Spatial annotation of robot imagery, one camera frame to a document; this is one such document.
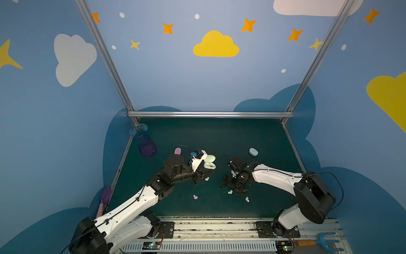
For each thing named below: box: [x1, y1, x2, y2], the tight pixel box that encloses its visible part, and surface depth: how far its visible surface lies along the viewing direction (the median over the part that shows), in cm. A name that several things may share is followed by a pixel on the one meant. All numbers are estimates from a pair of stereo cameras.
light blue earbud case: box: [248, 147, 259, 157], surface depth 103 cm
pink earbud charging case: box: [174, 147, 182, 156], surface depth 103 cm
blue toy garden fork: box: [296, 232, 345, 252], surface depth 72 cm
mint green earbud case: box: [203, 154, 217, 170], surface depth 72 cm
